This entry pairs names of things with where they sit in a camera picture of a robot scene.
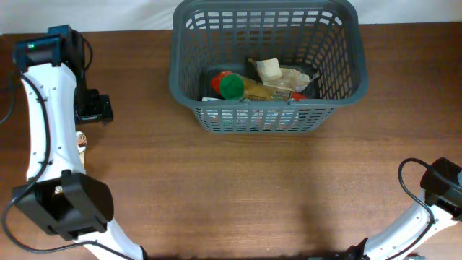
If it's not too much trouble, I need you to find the grey plastic basket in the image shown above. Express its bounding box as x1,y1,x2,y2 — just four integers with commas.
169,0,369,134

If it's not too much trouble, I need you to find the green lidded jar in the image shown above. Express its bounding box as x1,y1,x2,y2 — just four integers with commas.
219,74,245,100

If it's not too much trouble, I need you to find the beige mushroom snack pouch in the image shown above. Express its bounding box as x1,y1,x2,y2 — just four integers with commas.
248,58,320,92

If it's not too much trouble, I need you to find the tissue pack multipack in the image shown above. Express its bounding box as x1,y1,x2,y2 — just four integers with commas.
200,95,300,131

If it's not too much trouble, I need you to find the beige bread bag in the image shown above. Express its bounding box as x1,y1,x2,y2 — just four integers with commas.
53,131,87,179

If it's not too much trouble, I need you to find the red spaghetti packet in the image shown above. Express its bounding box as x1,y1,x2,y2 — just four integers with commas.
210,71,307,101

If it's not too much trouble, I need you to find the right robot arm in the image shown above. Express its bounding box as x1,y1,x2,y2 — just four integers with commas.
339,157,461,260

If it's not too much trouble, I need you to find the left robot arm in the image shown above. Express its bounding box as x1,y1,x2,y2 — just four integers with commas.
10,25,147,259

